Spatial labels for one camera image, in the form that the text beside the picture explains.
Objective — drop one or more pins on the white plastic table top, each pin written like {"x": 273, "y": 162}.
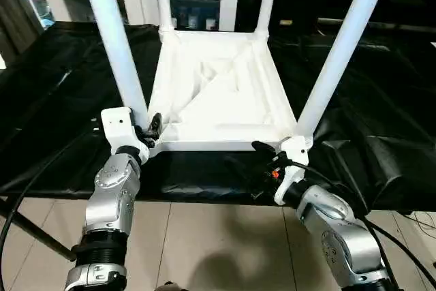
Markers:
{"x": 221, "y": 127}

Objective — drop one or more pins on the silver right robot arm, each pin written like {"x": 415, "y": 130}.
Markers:
{"x": 337, "y": 229}

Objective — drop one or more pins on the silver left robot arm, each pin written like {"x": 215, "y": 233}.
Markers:
{"x": 112, "y": 188}

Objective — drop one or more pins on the black mat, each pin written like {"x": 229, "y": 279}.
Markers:
{"x": 68, "y": 117}

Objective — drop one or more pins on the small tan label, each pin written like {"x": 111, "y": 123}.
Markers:
{"x": 285, "y": 22}

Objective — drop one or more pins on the black metal table leg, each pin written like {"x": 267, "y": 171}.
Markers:
{"x": 41, "y": 233}

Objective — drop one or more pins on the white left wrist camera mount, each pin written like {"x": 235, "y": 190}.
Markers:
{"x": 119, "y": 131}

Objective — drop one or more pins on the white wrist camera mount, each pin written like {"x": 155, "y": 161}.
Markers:
{"x": 296, "y": 149}
{"x": 119, "y": 131}

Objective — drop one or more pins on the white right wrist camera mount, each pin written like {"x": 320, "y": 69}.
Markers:
{"x": 296, "y": 149}

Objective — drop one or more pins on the black metal rail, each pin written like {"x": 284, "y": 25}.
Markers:
{"x": 391, "y": 25}

